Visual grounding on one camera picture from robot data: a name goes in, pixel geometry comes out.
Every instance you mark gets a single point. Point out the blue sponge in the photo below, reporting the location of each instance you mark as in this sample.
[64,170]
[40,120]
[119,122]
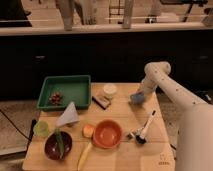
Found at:
[137,98]

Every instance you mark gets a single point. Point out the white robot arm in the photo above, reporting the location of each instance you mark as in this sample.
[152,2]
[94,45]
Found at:
[195,139]

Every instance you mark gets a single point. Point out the red orange bowl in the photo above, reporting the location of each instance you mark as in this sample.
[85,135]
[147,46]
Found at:
[107,134]

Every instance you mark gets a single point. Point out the dark maroon bowl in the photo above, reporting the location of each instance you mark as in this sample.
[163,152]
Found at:
[51,147]

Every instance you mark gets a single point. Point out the white round cup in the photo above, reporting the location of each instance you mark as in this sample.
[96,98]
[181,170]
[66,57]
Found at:
[109,90]

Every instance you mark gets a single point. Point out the brown wooden block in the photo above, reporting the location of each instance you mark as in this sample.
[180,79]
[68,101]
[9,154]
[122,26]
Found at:
[101,101]

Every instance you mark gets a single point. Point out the dark cabinet counter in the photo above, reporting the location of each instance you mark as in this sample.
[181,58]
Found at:
[28,55]

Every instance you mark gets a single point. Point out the white folded cloth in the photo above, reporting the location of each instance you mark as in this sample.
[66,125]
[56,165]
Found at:
[69,116]

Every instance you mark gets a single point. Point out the small orange cup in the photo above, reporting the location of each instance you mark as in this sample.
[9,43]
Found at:
[88,130]

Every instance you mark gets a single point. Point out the green plastic tray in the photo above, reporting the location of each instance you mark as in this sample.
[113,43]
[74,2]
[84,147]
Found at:
[75,88]

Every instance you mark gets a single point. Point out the red berry cluster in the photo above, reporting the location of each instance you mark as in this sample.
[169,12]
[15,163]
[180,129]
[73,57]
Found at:
[55,98]

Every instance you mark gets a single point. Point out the small metal clip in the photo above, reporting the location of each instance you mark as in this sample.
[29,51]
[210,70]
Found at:
[130,135]

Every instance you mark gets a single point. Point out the black white brush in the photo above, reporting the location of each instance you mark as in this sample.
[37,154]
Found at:
[142,132]

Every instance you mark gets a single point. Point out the yellow banana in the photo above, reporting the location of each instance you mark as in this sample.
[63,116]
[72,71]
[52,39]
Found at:
[84,156]

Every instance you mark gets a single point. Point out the green vegetable stick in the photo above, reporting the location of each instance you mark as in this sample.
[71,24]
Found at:
[59,140]

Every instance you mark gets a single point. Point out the light green cup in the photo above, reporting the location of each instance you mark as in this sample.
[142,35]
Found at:
[41,129]

